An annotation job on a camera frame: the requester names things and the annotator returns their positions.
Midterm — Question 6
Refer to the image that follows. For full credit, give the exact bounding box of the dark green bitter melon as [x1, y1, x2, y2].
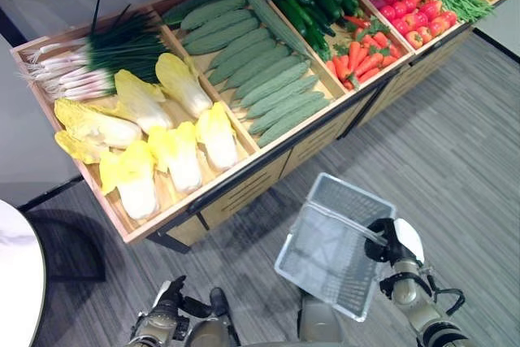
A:
[162, 0, 241, 26]

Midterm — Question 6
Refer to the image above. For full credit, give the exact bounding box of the green white scallion bunch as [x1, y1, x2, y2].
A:
[16, 0, 171, 102]

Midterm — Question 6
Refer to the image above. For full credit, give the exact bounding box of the wooden vegetable display stand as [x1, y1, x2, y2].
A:
[9, 0, 515, 249]

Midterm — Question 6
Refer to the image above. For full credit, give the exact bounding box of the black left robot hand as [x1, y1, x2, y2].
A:
[154, 275, 213, 318]

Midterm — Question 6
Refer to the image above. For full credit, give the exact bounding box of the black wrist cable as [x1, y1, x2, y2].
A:
[429, 276, 466, 316]

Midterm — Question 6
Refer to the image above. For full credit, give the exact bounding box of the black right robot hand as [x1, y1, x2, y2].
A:
[363, 217, 426, 264]

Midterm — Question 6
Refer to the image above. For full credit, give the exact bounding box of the white round table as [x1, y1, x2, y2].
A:
[0, 197, 46, 347]

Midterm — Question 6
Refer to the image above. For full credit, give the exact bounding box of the yellow white napa cabbage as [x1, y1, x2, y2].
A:
[114, 69, 175, 134]
[147, 120, 203, 194]
[195, 102, 239, 173]
[54, 98, 144, 150]
[98, 140, 160, 220]
[54, 130, 109, 165]
[154, 52, 214, 119]

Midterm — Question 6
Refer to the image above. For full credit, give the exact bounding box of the red chili pepper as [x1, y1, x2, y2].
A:
[344, 15, 372, 29]

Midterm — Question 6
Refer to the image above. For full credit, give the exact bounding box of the silver right robot leg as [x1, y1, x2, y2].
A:
[297, 293, 339, 347]

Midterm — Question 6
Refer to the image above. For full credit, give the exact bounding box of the clear plastic shopping basket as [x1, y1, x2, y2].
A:
[274, 171, 397, 323]

